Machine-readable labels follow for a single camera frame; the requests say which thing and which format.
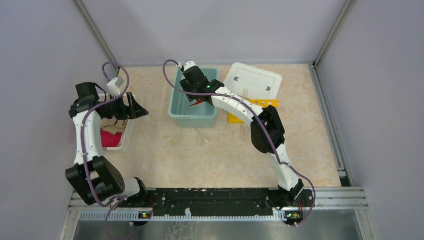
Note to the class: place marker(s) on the glass funnel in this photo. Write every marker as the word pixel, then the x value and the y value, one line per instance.
pixel 205 139

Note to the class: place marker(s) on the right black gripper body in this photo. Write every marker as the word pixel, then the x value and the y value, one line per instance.
pixel 186 86

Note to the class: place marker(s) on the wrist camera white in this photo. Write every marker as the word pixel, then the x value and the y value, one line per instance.
pixel 189 64
pixel 114 86

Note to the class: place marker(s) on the pink cloth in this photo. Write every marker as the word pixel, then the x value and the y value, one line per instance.
pixel 109 140

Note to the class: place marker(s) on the clear glass test tube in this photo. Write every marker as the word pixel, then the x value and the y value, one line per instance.
pixel 246 93

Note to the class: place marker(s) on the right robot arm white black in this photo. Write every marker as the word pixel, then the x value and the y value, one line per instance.
pixel 266 128

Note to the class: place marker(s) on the yellow test tube rack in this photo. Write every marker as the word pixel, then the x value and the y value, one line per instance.
pixel 232 119

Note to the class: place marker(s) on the wash bottle red cap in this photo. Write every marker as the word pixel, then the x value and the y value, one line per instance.
pixel 196 102

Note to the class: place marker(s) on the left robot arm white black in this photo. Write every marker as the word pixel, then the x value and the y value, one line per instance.
pixel 92 176

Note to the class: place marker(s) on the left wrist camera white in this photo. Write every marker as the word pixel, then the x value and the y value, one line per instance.
pixel 114 86

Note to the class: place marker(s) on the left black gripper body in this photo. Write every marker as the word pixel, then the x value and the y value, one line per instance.
pixel 117 108

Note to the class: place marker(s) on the white perforated basket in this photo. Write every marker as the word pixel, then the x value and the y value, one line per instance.
pixel 125 140

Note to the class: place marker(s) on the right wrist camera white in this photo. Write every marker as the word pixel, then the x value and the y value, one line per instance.
pixel 189 64

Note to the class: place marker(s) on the white plastic lid tray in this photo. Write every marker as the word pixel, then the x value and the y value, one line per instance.
pixel 261 84

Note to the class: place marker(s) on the teal plastic tub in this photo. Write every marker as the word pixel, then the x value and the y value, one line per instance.
pixel 202 115

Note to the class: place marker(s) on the beige cloth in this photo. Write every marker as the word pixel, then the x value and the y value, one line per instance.
pixel 114 126

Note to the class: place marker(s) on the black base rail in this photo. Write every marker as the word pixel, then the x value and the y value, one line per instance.
pixel 225 203

